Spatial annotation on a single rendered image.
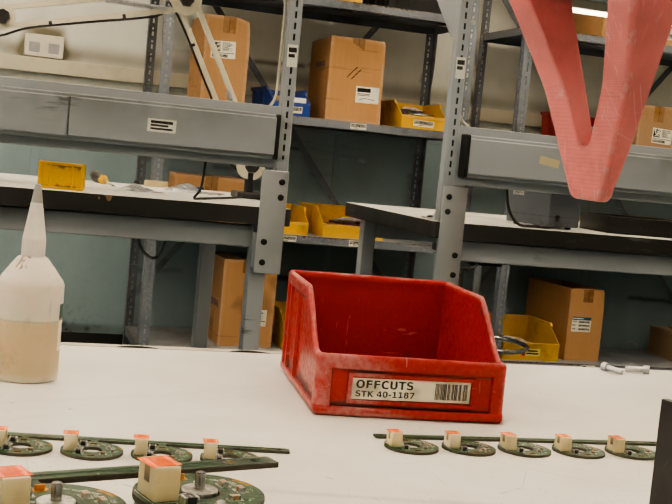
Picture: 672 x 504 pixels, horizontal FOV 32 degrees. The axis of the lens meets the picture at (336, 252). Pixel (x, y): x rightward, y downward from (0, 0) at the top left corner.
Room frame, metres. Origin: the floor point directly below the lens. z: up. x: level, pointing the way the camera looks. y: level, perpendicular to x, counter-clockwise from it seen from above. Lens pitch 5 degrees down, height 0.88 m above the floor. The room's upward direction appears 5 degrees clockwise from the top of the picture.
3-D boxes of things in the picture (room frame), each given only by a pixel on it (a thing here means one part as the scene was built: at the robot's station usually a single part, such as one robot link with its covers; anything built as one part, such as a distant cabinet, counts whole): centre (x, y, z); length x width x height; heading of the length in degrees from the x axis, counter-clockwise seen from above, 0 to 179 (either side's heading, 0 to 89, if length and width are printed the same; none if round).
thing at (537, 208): (3.00, -0.52, 0.80); 0.15 x 0.12 x 0.10; 37
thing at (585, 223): (3.11, -0.79, 0.77); 0.24 x 0.16 x 0.04; 106
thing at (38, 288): (0.59, 0.15, 0.80); 0.03 x 0.03 x 0.10
